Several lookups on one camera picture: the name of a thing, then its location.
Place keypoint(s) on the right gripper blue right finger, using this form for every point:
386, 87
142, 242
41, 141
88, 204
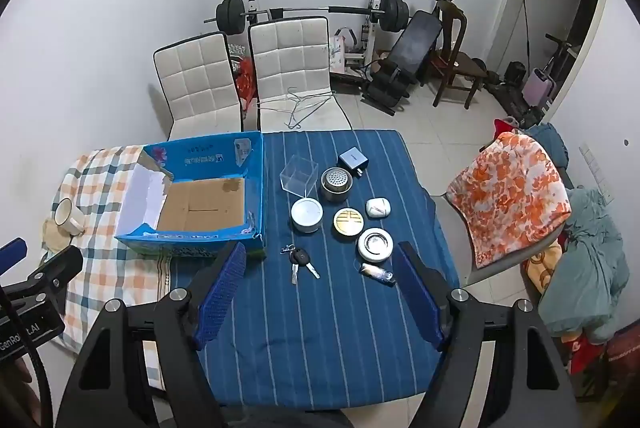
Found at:
424, 290

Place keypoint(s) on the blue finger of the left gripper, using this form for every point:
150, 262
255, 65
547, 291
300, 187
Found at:
12, 253

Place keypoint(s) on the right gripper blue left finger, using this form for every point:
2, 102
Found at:
213, 290

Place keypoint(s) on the small printed lighter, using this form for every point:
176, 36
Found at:
378, 274

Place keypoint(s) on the white ring black tin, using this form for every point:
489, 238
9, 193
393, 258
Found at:
375, 245

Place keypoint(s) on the car key bunch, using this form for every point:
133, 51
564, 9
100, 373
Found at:
299, 258

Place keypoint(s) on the white round tin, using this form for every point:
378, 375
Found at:
306, 215

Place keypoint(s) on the round metal mesh-top tin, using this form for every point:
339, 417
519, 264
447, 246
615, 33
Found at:
335, 184

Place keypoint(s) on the clear acrylic cube box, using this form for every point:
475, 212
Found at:
299, 177

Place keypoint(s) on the person's hand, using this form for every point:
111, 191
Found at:
20, 406

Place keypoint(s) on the beige coaster cloth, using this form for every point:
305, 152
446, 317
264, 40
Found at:
54, 238

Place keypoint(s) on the white ceramic mug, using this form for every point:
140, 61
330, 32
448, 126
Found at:
69, 217

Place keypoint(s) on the blue striped tablecloth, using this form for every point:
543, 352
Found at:
343, 340

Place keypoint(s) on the white earbuds case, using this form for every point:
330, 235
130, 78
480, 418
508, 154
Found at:
378, 207

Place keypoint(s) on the gold lid round tin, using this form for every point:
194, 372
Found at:
348, 222

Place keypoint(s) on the blue cardboard milk box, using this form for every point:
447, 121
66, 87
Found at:
189, 197

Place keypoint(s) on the plaid orange blue cloth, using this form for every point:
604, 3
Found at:
96, 183

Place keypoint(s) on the orange white floral cloth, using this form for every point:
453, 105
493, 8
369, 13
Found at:
510, 197

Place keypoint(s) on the small blue square box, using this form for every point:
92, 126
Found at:
354, 162

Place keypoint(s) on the teal blanket pile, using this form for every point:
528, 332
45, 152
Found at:
586, 285

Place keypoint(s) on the black weight bench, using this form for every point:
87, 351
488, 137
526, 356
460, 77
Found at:
389, 84

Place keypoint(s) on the dark wooden chair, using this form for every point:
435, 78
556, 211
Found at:
456, 69

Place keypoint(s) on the left white padded chair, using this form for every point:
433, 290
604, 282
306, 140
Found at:
197, 81

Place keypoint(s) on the white padded chair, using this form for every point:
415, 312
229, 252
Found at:
295, 53
197, 81

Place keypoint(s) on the pink small suitcase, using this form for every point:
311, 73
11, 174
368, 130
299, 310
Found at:
537, 88

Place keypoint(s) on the right white padded chair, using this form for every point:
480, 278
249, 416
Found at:
295, 53

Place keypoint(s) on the white barbell rack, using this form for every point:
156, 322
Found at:
351, 50

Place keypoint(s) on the wire clothes hangers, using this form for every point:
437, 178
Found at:
289, 111

